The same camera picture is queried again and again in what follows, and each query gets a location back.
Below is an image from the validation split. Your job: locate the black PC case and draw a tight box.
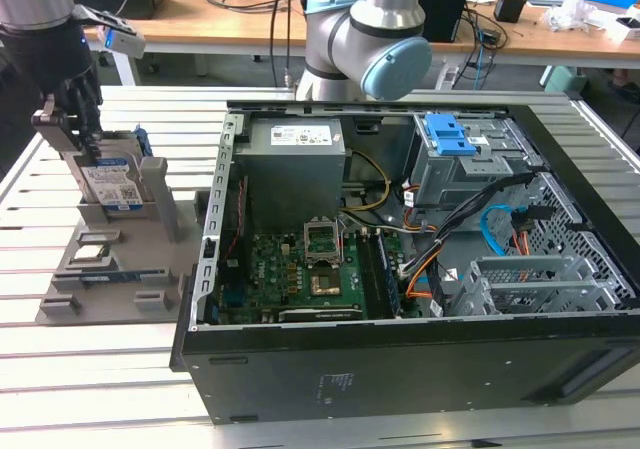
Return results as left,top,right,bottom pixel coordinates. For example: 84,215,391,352
169,99,640,426

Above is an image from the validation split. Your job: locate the hard disk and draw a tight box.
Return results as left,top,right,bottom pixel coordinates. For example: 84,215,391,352
57,126,154,218

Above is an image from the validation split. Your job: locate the metal disk bay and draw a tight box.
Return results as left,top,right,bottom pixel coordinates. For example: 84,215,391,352
448,255,627,318

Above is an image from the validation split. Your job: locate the red wire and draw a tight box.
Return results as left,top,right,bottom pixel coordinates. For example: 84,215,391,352
225,175,250,266

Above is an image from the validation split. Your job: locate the orange wire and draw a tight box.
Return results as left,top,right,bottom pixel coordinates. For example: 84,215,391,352
404,258,437,300

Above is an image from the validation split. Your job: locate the CPU socket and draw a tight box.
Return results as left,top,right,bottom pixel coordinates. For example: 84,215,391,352
308,264,346,298

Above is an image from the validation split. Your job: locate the yellow wire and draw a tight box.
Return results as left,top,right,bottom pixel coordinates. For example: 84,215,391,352
341,150,392,213

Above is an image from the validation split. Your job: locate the green motherboard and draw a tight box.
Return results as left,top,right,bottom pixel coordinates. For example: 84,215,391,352
214,228,417,323

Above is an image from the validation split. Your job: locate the blue drive latch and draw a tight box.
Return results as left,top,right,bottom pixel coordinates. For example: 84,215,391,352
422,112,477,158

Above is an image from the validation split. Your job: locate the wooden desk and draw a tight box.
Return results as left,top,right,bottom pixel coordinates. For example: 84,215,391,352
82,0,640,70

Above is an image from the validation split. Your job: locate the metal socket cover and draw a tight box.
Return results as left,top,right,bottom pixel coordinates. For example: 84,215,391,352
302,216,344,266

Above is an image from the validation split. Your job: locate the grey parts rack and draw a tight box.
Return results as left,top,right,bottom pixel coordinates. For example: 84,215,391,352
39,156,212,328

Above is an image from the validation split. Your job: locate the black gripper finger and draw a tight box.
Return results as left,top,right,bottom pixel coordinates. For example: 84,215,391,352
68,75,105,159
29,92,84,154

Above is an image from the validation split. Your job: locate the blue wire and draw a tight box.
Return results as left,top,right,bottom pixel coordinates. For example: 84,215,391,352
479,202,527,258

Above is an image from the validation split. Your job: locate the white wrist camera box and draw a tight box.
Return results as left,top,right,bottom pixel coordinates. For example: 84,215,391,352
96,23,148,61

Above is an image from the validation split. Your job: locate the clear plastic bag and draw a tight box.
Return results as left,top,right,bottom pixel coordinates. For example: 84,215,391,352
541,0,602,34

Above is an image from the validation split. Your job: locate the blue RAM stick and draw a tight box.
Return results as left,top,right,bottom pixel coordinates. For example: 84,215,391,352
376,232,402,319

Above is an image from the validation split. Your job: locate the grey power supply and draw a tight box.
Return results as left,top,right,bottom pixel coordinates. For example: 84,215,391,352
233,117,352,226

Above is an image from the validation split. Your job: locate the metal drive cage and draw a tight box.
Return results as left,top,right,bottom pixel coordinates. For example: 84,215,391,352
405,113,545,211

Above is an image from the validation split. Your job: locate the black graphics card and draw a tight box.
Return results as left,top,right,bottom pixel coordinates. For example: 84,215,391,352
276,306,367,323

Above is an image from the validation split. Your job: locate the black speaker box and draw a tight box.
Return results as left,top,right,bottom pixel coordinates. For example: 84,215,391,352
418,0,470,44

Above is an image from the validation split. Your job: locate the black cable bundle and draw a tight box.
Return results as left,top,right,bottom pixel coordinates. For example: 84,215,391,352
398,170,552,281

